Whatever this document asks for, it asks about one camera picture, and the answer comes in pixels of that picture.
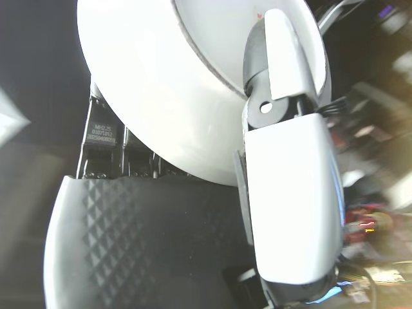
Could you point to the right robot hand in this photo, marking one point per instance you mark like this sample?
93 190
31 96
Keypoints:
145 241

